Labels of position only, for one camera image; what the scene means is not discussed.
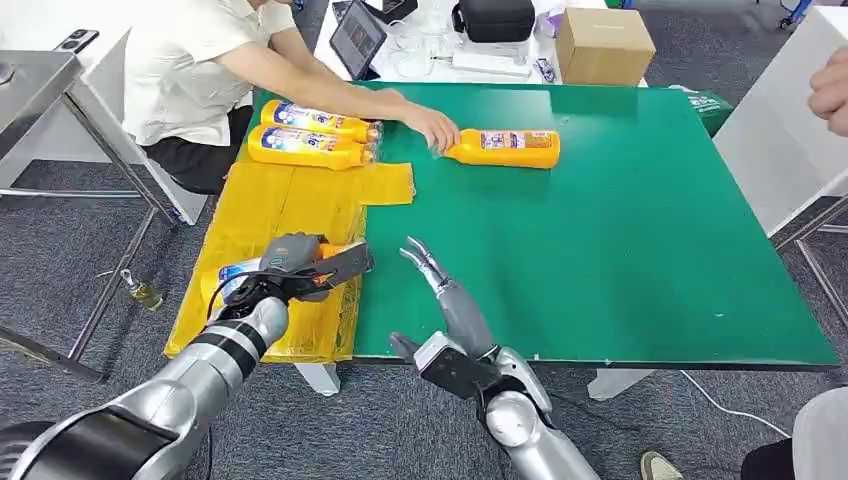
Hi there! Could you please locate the standing person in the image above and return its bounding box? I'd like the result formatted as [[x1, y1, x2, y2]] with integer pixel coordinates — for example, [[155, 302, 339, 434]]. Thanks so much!
[[639, 387, 848, 480]]

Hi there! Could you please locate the seated person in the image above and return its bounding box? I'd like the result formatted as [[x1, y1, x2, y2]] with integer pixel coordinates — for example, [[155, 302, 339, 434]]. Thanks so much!
[[122, 0, 460, 197]]

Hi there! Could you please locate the black bag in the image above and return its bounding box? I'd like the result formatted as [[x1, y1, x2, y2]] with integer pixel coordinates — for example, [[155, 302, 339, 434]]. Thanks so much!
[[451, 0, 536, 44]]

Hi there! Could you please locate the person's right hand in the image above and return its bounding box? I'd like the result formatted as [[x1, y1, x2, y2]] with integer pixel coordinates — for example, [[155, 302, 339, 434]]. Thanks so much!
[[400, 104, 460, 152]]

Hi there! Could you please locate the white table leg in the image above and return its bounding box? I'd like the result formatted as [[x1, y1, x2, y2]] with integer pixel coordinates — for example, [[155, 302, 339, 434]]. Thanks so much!
[[587, 367, 654, 402], [294, 362, 342, 397]]

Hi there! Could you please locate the standing person's hand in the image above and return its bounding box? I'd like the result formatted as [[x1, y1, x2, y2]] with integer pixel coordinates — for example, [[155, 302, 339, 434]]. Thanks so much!
[[808, 46, 848, 138]]

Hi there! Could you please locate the white cable bundle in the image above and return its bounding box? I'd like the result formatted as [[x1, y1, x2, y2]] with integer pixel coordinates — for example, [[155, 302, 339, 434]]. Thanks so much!
[[389, 16, 453, 68]]

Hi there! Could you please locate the yellow plastic sheet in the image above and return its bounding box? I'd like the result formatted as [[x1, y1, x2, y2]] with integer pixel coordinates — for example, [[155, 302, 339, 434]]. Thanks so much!
[[163, 142, 415, 364]]

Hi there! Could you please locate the white power strip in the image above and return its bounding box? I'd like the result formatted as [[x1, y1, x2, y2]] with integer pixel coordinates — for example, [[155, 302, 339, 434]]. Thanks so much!
[[450, 49, 533, 77]]

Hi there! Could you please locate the orange drink bottle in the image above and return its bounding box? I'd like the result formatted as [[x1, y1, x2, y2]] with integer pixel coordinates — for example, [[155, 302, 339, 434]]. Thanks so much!
[[246, 125, 379, 172], [437, 129, 561, 170], [259, 99, 384, 145], [200, 239, 362, 319]]

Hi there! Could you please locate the green bag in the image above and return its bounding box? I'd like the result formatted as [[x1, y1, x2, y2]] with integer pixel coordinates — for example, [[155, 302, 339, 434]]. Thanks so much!
[[669, 84, 735, 138]]

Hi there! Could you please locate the black tablet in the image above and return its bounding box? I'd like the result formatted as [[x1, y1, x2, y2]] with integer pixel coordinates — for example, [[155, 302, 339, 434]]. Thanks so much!
[[329, 0, 388, 82]]

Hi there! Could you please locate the brown cardboard box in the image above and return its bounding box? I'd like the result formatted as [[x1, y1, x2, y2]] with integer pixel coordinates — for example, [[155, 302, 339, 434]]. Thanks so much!
[[555, 7, 657, 87]]

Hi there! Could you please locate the steel bench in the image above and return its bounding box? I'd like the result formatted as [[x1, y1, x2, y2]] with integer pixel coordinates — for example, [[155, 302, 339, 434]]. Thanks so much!
[[0, 49, 180, 384]]

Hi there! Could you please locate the green table mat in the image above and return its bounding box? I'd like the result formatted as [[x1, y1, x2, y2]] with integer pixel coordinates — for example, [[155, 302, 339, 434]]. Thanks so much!
[[245, 82, 839, 368]]

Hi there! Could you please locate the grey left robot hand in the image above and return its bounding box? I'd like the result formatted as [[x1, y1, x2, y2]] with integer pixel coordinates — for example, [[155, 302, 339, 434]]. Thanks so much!
[[228, 231, 374, 307]]

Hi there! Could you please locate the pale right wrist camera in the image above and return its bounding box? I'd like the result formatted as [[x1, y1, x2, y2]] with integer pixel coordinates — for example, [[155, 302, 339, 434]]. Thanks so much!
[[411, 331, 503, 402]]

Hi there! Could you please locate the small glass bottle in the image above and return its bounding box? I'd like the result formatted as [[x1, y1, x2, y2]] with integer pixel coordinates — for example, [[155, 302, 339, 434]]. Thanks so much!
[[119, 268, 165, 313]]

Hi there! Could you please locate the white floor cable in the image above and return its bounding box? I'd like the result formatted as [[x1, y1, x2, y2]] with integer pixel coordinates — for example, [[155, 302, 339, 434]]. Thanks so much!
[[678, 369, 794, 440]]

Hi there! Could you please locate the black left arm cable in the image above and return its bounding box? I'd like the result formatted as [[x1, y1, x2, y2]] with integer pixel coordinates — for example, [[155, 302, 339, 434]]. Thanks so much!
[[206, 274, 280, 326]]

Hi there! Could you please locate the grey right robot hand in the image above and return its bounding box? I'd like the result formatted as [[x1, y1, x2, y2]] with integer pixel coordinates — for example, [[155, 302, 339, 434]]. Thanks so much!
[[389, 236, 499, 364]]

